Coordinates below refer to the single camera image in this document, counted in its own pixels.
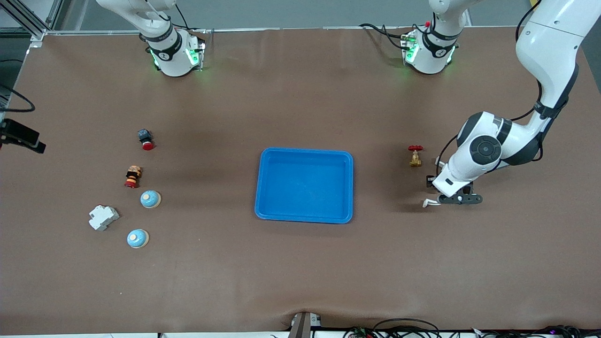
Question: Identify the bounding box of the light blue dome bell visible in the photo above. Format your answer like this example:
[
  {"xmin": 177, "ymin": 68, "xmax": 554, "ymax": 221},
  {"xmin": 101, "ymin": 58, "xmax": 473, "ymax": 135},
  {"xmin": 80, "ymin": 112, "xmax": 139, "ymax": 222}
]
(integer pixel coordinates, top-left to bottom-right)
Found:
[
  {"xmin": 126, "ymin": 229, "xmax": 150, "ymax": 249},
  {"xmin": 140, "ymin": 190, "xmax": 162, "ymax": 209}
]

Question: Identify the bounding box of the white curved plastic clamp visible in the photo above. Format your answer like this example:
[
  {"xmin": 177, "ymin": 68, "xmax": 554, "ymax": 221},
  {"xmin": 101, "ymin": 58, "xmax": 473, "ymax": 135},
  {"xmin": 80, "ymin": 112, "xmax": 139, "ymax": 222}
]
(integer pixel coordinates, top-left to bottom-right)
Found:
[{"xmin": 422, "ymin": 156, "xmax": 447, "ymax": 208}]

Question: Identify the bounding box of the white circuit breaker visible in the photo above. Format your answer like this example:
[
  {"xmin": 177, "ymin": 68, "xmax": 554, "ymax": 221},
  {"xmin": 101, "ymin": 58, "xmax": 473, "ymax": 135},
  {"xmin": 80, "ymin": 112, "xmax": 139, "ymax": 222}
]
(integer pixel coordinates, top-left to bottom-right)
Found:
[{"xmin": 89, "ymin": 205, "xmax": 120, "ymax": 232}]

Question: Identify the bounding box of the red pushbutton with orange base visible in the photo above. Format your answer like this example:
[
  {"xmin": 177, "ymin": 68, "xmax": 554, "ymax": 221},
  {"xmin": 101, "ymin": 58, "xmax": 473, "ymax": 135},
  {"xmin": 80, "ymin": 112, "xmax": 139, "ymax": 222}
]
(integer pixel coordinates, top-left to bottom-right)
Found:
[{"xmin": 124, "ymin": 165, "xmax": 142, "ymax": 189}]

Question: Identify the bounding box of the blue plastic tray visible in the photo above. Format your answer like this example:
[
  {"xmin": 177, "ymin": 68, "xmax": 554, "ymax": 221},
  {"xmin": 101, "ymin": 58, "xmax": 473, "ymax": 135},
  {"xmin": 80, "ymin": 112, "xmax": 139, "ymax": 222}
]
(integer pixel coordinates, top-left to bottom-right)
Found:
[{"xmin": 254, "ymin": 147, "xmax": 354, "ymax": 224}]

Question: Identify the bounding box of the brown table mat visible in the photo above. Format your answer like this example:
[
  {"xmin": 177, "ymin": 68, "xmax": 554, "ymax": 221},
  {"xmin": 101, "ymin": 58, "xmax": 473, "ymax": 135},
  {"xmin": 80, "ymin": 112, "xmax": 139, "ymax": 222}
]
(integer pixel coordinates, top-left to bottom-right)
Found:
[{"xmin": 0, "ymin": 26, "xmax": 601, "ymax": 335}]

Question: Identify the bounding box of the silver table edge strip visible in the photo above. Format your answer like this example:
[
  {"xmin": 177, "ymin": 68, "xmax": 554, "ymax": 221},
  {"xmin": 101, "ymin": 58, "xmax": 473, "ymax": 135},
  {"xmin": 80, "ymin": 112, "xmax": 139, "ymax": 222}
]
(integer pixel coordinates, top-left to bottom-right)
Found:
[{"xmin": 45, "ymin": 25, "xmax": 522, "ymax": 36}]

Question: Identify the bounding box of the aluminium frame post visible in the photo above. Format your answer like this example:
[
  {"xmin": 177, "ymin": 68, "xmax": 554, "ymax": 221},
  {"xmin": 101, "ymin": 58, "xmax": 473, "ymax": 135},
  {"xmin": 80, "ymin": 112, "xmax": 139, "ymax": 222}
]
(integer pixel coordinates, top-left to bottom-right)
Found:
[{"xmin": 0, "ymin": 0, "xmax": 64, "ymax": 47}]

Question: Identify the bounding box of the black looped cable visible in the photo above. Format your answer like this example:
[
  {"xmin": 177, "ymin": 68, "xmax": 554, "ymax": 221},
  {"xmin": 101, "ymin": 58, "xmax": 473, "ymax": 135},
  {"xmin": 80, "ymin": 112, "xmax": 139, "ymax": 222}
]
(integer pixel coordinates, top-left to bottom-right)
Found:
[{"xmin": 373, "ymin": 318, "xmax": 440, "ymax": 338}]

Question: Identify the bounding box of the black left arm base cable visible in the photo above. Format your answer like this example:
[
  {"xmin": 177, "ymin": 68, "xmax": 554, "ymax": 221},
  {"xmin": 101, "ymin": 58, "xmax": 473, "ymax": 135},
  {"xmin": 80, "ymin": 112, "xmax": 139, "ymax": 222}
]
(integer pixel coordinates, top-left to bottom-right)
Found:
[{"xmin": 359, "ymin": 23, "xmax": 411, "ymax": 51}]

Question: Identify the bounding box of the black arm base cable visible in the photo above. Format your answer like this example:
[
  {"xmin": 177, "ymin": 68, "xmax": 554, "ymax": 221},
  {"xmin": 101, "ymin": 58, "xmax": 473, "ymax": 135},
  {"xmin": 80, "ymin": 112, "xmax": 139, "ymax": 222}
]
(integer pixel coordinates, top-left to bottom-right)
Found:
[
  {"xmin": 173, "ymin": 4, "xmax": 208, "ymax": 34},
  {"xmin": 359, "ymin": 23, "xmax": 411, "ymax": 51}
]

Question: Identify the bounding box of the tangled black cable bundle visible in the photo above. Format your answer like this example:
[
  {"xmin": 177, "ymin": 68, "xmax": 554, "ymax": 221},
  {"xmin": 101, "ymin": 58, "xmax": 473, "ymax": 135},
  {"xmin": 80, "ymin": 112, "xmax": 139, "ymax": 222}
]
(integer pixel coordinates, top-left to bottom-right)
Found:
[{"xmin": 474, "ymin": 325, "xmax": 601, "ymax": 338}]

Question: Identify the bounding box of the grey metal mounting bracket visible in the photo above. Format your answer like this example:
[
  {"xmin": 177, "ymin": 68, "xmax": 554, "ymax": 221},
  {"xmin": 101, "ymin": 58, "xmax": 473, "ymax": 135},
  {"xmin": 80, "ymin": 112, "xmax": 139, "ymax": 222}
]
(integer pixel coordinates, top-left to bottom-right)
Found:
[{"xmin": 289, "ymin": 311, "xmax": 322, "ymax": 338}]

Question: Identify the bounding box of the black right arm base cable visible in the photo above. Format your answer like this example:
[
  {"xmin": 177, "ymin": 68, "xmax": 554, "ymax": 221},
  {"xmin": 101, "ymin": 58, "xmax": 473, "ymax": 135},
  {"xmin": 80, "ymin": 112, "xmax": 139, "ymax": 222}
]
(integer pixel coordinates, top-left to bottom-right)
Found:
[{"xmin": 173, "ymin": 4, "xmax": 208, "ymax": 34}]

